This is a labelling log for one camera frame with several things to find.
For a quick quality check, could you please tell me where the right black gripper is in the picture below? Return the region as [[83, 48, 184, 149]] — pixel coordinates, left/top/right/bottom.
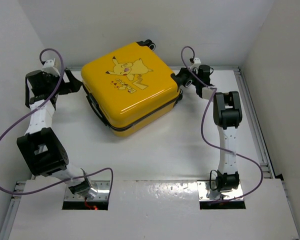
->
[[172, 66, 201, 87]]

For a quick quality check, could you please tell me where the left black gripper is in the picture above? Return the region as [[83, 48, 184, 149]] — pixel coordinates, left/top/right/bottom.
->
[[42, 69, 81, 96]]

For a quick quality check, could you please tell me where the yellow suitcase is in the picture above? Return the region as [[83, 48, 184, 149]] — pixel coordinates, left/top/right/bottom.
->
[[81, 39, 183, 137]]

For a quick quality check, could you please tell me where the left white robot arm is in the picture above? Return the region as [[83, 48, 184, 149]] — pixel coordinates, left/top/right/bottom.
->
[[16, 59, 98, 200]]

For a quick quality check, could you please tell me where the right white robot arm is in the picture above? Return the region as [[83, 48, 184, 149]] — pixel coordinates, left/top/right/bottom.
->
[[176, 57, 243, 192]]

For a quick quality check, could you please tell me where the white front panel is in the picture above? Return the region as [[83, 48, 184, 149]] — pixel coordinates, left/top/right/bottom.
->
[[9, 179, 299, 240]]

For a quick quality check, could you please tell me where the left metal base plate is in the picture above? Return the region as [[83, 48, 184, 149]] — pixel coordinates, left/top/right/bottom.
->
[[63, 180, 110, 202]]

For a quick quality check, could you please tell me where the metal base plate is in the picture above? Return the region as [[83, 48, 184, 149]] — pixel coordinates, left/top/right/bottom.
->
[[197, 180, 244, 203], [63, 180, 110, 202]]

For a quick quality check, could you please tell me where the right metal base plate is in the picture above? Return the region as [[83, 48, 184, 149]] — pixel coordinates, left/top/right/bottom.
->
[[197, 180, 244, 203]]

